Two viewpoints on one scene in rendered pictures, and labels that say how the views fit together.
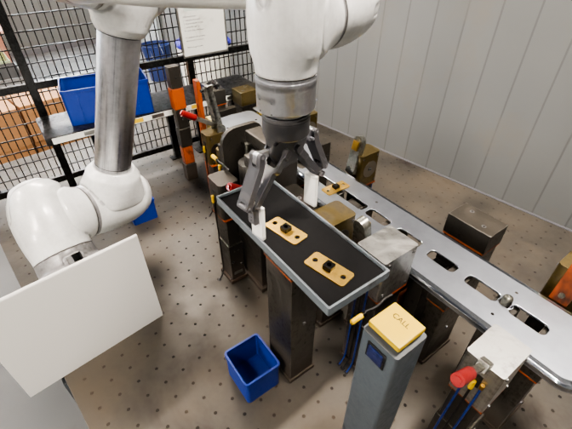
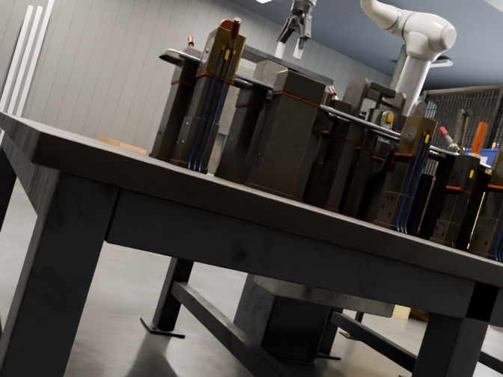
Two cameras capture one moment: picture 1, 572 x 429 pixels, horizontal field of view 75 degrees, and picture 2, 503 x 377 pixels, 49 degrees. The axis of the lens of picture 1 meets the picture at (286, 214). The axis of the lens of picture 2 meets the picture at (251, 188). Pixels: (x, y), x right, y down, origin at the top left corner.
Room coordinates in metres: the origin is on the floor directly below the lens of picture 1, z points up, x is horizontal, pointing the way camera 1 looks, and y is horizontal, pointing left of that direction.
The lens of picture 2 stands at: (1.11, -1.98, 0.71)
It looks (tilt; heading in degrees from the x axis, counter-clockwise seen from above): 0 degrees down; 106
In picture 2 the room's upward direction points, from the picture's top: 17 degrees clockwise
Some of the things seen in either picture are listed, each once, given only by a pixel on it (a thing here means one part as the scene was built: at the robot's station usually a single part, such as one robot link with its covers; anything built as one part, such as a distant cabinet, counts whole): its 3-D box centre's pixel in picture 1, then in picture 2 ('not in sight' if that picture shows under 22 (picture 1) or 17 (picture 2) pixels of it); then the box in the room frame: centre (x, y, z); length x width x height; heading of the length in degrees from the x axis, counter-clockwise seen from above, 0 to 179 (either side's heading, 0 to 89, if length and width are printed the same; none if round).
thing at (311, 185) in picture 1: (311, 189); (299, 49); (0.60, -0.05, 1.22); 0.03 x 0.01 x 0.07; 45
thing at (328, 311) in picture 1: (292, 232); (283, 66); (0.55, -0.01, 1.16); 0.37 x 0.14 x 0.02; 36
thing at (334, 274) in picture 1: (328, 266); not in sight; (0.45, -0.07, 1.17); 0.08 x 0.04 x 0.01; 48
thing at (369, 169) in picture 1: (361, 192); (408, 175); (1.09, -0.27, 0.87); 0.12 x 0.07 x 0.35; 126
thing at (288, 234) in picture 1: (285, 228); not in sight; (0.55, 0.00, 1.17); 0.08 x 0.04 x 0.01; 45
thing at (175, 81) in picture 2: (523, 378); (174, 111); (0.42, -0.52, 0.84); 0.12 x 0.05 x 0.29; 126
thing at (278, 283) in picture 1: (291, 308); not in sight; (0.55, -0.01, 0.92); 0.10 x 0.08 x 0.45; 36
